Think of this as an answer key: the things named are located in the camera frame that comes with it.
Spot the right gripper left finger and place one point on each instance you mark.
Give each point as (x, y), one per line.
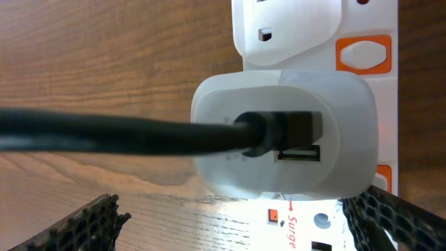
(93, 227)

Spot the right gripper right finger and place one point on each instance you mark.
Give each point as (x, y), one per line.
(377, 218)

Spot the white USB charger adapter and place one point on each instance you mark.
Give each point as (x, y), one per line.
(321, 134)

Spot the white power strip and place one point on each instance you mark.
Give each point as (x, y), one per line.
(350, 35)

